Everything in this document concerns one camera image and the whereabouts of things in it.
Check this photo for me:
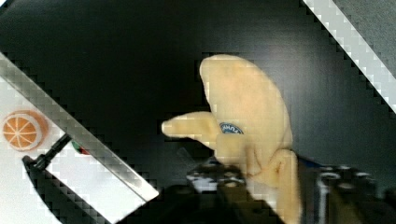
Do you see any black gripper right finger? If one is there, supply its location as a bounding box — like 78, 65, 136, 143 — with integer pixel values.
298, 157, 396, 224

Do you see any yellow plush peeled banana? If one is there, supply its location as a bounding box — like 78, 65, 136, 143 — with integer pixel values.
162, 54, 302, 224

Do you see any orange slice toy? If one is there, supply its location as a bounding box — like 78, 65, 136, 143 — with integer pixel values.
1, 110, 49, 151

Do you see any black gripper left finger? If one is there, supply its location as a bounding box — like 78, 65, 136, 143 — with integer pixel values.
186, 157, 247, 194

